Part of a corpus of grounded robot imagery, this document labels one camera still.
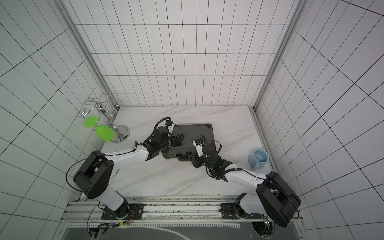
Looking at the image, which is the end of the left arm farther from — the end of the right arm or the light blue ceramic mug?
the light blue ceramic mug

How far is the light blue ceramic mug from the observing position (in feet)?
2.77

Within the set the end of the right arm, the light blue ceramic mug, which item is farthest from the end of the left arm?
the light blue ceramic mug
